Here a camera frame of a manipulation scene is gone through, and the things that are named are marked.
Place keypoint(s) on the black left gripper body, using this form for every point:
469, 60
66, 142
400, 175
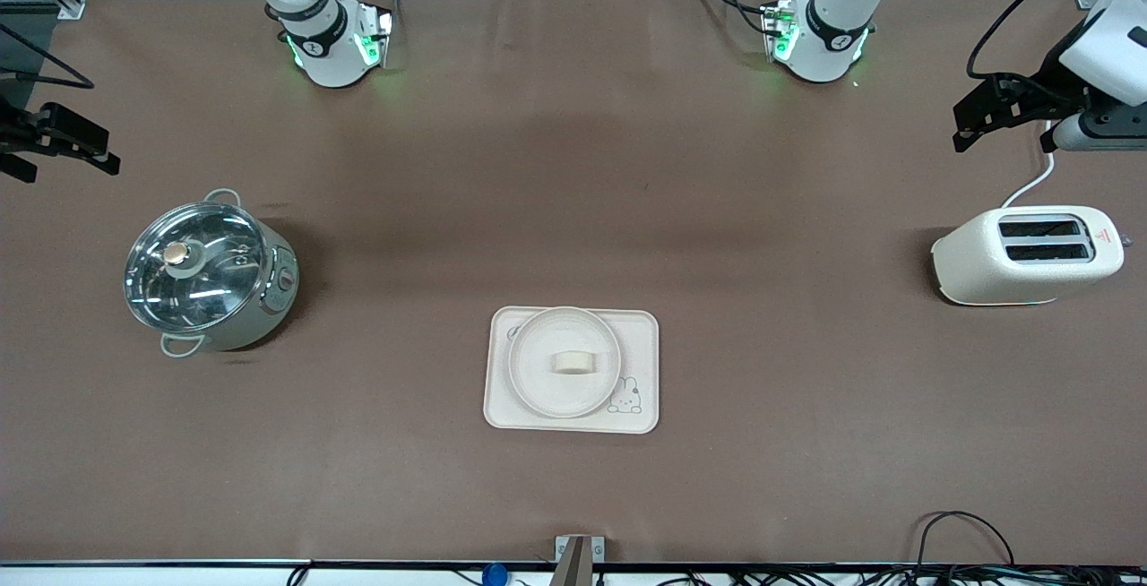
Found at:
1045, 87

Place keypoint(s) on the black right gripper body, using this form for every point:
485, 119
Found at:
12, 132

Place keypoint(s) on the small pale bun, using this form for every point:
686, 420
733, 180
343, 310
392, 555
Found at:
572, 364

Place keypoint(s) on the cream round plate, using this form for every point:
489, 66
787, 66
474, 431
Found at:
547, 389

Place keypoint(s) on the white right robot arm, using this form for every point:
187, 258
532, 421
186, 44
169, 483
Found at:
327, 53

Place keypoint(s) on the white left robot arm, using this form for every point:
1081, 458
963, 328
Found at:
829, 39

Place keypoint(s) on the cream two-slot toaster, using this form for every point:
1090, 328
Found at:
986, 272

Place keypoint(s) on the glass pot lid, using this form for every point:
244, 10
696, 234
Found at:
215, 292

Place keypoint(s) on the pale green electric pot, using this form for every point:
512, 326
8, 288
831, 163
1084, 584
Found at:
269, 310

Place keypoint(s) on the cream rabbit print tray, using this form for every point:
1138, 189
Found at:
641, 335

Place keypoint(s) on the brown table cloth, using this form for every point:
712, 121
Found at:
717, 478

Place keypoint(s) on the blue round cap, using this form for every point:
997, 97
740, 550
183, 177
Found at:
495, 575

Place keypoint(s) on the metal camera bracket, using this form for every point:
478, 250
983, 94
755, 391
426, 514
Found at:
578, 564

